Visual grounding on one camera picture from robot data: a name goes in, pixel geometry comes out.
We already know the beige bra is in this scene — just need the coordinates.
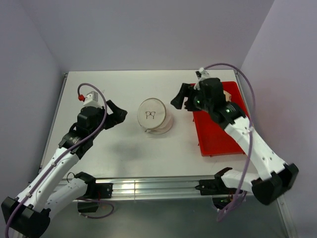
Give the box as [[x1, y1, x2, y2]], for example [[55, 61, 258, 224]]
[[223, 90, 232, 102]]

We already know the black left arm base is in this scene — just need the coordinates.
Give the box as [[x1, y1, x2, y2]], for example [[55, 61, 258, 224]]
[[77, 182, 113, 216]]

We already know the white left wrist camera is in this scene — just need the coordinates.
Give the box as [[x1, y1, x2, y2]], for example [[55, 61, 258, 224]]
[[78, 91, 101, 108]]

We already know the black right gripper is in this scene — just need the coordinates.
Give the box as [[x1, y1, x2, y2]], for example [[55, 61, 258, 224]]
[[170, 83, 212, 113]]

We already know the red plastic tray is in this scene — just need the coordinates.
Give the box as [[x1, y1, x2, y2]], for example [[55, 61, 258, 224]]
[[193, 81, 249, 157]]

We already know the aluminium mounting rail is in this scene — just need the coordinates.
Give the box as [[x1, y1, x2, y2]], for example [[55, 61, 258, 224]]
[[47, 176, 285, 203]]

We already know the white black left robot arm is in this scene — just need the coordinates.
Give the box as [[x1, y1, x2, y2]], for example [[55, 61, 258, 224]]
[[1, 100, 127, 238]]

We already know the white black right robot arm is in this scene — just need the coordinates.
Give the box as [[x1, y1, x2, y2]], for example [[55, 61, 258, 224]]
[[170, 78, 299, 205]]

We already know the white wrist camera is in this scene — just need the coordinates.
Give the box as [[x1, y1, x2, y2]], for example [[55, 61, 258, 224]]
[[78, 91, 101, 108], [194, 67, 210, 90]]

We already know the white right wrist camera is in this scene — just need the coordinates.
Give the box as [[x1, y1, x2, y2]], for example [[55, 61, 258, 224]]
[[194, 67, 210, 90]]

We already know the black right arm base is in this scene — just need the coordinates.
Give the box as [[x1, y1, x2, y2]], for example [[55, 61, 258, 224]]
[[195, 178, 236, 210]]

